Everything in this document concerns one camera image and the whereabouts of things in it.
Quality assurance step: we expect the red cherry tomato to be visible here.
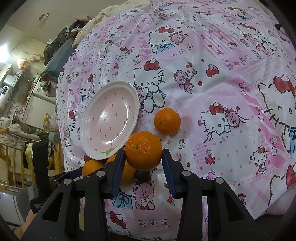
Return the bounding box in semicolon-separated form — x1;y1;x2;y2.
83;154;92;162

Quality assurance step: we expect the dark blueberry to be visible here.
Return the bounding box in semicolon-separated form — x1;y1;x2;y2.
135;170;151;185

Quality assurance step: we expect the large orange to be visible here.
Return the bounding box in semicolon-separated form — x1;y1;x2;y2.
124;131;163;171

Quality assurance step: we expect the small orange mandarin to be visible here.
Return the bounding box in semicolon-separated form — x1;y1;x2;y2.
154;108;181;136

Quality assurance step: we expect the white cabinet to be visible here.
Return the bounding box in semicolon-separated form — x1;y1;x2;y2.
21;78;56;129

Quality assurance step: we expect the pink strawberry plate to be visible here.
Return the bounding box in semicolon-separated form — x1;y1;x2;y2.
77;81;139;160

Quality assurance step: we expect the teal pillow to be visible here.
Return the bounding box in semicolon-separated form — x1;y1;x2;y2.
40;39;75;81

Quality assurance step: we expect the Hello Kitty pink bedsheet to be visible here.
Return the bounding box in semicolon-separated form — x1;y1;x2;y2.
56;0;296;241

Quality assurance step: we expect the pile of dark clothes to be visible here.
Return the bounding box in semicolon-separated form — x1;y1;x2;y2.
43;20;89;66

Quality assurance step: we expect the cream blanket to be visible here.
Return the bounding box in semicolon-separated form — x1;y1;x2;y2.
72;0;150;48

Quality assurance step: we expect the yellow wooden rail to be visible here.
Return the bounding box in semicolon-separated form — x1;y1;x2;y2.
1;129;63;190

